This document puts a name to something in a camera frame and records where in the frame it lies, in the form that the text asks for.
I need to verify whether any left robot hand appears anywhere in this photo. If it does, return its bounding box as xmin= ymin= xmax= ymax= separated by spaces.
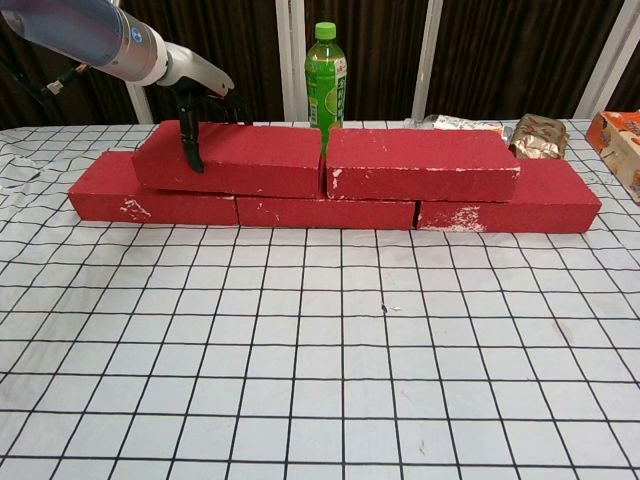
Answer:
xmin=158 ymin=42 xmax=251 ymax=175

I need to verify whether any white snack packet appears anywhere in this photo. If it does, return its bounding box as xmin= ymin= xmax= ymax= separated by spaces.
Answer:
xmin=402 ymin=113 xmax=515 ymax=140

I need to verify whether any orange biscuit box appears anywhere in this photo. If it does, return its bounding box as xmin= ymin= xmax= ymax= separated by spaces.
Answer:
xmin=585 ymin=109 xmax=640 ymax=204

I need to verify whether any green tea bottle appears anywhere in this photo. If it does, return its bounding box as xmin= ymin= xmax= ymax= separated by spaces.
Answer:
xmin=304 ymin=21 xmax=348 ymax=146

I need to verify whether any red brick white scuffed top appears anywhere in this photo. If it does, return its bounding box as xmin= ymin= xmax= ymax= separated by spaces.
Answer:
xmin=324 ymin=127 xmax=521 ymax=203

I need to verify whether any gold foil snack packet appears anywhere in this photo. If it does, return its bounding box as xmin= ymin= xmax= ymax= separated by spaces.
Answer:
xmin=502 ymin=113 xmax=571 ymax=162

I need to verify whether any white double partition post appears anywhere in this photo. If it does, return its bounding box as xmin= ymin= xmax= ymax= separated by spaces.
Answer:
xmin=276 ymin=0 xmax=307 ymax=123

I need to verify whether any white black checkered tablecloth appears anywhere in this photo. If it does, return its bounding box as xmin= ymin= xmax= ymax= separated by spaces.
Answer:
xmin=0 ymin=118 xmax=640 ymax=480

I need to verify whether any red foam brick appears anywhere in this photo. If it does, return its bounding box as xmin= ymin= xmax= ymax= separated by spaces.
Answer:
xmin=235 ymin=194 xmax=418 ymax=230
xmin=132 ymin=119 xmax=324 ymax=200
xmin=67 ymin=150 xmax=240 ymax=227
xmin=414 ymin=158 xmax=603 ymax=234

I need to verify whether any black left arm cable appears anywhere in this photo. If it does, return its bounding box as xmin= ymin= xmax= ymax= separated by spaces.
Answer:
xmin=0 ymin=49 xmax=95 ymax=104

